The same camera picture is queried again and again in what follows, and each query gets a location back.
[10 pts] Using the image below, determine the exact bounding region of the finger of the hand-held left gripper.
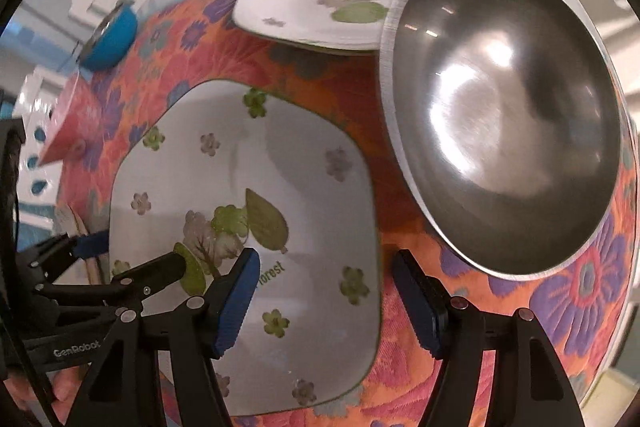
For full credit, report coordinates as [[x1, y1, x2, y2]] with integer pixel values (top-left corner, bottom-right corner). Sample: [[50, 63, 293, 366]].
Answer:
[[35, 253, 187, 308], [17, 231, 110, 278]]

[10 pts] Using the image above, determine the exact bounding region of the wooden spatula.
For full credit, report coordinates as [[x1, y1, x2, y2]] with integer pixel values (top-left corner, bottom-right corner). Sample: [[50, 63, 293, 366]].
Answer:
[[74, 206, 104, 286]]

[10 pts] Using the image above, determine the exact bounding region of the orange floral tablecloth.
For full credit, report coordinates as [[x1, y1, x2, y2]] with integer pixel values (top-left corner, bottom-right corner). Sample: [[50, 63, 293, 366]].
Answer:
[[57, 0, 640, 427]]

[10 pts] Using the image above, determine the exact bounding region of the large steel bowl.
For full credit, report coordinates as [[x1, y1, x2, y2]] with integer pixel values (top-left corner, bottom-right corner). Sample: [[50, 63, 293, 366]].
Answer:
[[378, 0, 626, 279]]

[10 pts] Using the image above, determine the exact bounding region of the person's left hand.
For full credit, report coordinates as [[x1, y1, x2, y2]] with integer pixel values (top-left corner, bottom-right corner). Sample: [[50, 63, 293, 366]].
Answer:
[[0, 364, 83, 427]]

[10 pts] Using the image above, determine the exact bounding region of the pink bowl with steel rim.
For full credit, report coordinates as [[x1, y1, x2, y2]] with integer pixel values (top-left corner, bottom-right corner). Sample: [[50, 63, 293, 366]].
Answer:
[[37, 74, 101, 168]]

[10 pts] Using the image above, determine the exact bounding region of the pale wooden spoon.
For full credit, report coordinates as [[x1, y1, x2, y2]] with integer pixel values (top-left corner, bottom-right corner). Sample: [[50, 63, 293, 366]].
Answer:
[[52, 206, 77, 239]]

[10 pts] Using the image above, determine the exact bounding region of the large white floral square plate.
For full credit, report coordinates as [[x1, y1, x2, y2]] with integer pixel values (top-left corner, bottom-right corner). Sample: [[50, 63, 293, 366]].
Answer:
[[107, 78, 383, 415]]

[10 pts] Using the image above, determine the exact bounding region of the blue bowl with steel rim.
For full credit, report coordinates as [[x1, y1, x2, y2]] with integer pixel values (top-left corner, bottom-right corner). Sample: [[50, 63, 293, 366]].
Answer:
[[79, 1, 139, 70]]

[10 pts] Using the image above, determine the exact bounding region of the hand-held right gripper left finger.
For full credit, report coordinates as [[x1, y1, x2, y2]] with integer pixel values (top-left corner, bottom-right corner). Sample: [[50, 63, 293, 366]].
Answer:
[[65, 248, 262, 427]]

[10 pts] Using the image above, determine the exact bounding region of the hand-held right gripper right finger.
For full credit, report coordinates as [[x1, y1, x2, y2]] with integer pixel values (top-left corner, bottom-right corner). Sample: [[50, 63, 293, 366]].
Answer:
[[391, 250, 586, 427]]

